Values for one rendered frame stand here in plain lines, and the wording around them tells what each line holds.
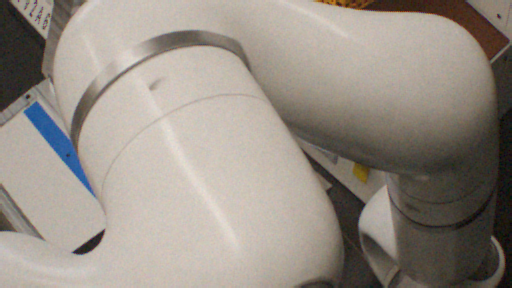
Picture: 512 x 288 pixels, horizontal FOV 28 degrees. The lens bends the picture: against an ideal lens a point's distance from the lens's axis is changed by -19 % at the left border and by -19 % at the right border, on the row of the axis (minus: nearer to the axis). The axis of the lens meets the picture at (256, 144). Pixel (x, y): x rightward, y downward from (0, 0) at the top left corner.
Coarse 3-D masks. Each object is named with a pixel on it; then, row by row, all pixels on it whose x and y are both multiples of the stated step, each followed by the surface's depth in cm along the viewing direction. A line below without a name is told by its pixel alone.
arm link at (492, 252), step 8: (496, 240) 94; (488, 248) 93; (496, 248) 93; (488, 256) 92; (496, 256) 92; (480, 264) 91; (488, 264) 91; (496, 264) 92; (504, 264) 92; (400, 272) 96; (480, 272) 90; (488, 272) 91; (496, 272) 91; (400, 280) 96; (408, 280) 95; (472, 280) 90; (480, 280) 90; (488, 280) 90; (496, 280) 91
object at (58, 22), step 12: (60, 0) 132; (72, 0) 129; (84, 0) 129; (60, 12) 132; (72, 12) 131; (60, 24) 133; (48, 36) 137; (60, 36) 134; (48, 48) 138; (48, 60) 139; (48, 72) 140; (324, 180) 113
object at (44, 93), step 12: (48, 84) 143; (24, 96) 141; (36, 96) 141; (48, 96) 141; (12, 108) 139; (24, 108) 140; (48, 108) 140; (0, 120) 138; (60, 120) 139; (0, 192) 130; (0, 204) 129; (0, 216) 131; (12, 216) 128; (12, 228) 128; (24, 228) 127
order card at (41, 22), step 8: (16, 0) 153; (24, 0) 152; (32, 0) 150; (40, 0) 149; (48, 0) 148; (24, 8) 152; (32, 8) 150; (40, 8) 149; (48, 8) 148; (24, 16) 152; (32, 16) 151; (40, 16) 149; (48, 16) 148; (32, 24) 151; (40, 24) 149; (48, 24) 148; (40, 32) 150
